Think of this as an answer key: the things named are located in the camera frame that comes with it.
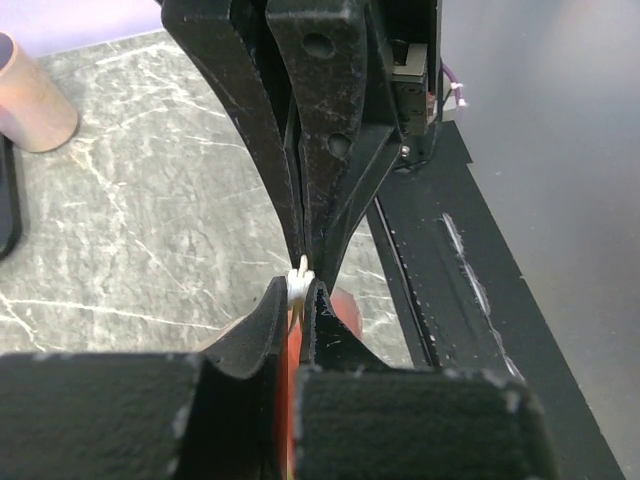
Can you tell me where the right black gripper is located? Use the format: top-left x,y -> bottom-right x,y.
266,1 -> 443,280

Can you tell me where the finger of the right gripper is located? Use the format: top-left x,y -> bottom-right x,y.
161,0 -> 304,266

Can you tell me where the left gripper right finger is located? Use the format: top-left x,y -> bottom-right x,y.
294,279 -> 561,480

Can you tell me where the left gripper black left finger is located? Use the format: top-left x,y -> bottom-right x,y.
1,277 -> 288,479

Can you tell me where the polka dot zip bag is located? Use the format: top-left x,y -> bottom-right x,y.
286,254 -> 315,335

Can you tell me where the beige purple mug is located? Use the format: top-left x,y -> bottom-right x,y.
1,33 -> 79,153

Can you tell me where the black tray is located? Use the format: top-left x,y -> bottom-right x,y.
0,135 -> 22,260

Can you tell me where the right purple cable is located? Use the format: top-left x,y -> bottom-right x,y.
442,67 -> 471,109

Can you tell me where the black base frame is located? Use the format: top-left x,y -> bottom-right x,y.
367,122 -> 622,479

